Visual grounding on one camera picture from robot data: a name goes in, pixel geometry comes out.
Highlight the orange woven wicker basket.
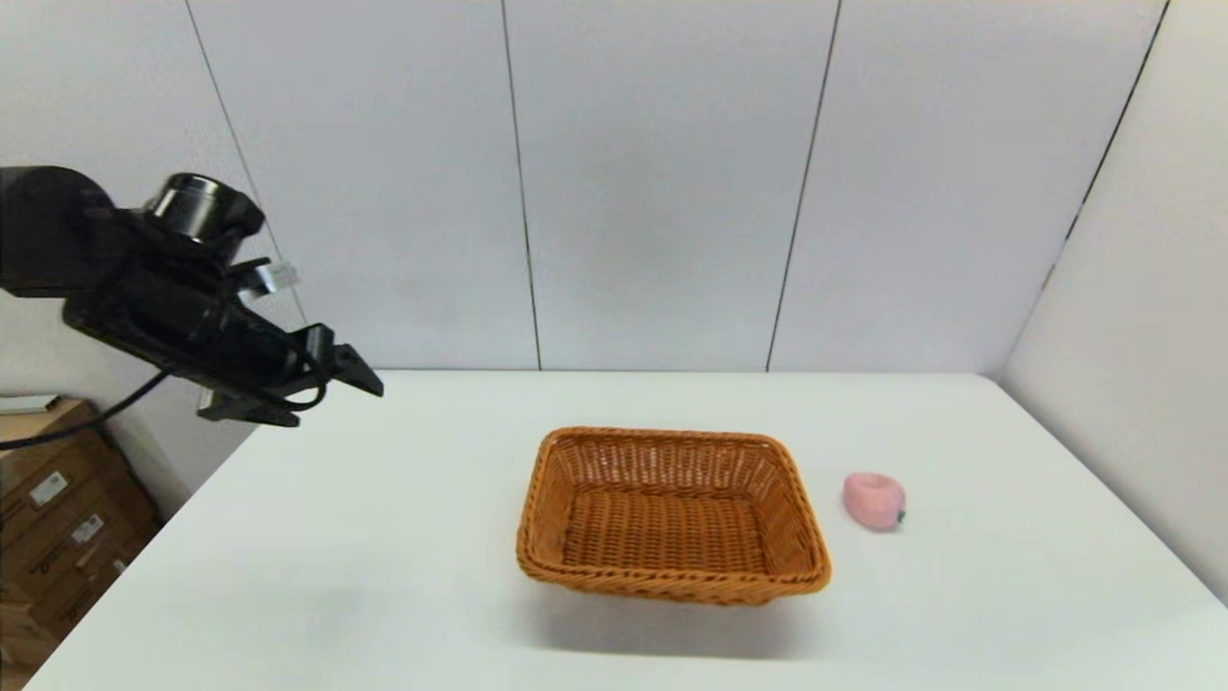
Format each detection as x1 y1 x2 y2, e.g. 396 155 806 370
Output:
515 426 833 607

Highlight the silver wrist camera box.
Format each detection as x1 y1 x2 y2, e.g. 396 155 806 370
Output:
235 260 300 295

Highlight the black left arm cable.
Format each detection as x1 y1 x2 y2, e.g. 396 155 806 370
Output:
0 353 335 452

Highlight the brown cardboard box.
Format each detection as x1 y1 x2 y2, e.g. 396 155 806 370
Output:
0 597 60 679
0 499 162 639
0 400 105 488
0 451 145 569

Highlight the pink toy peach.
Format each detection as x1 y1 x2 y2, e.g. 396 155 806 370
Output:
841 471 908 532

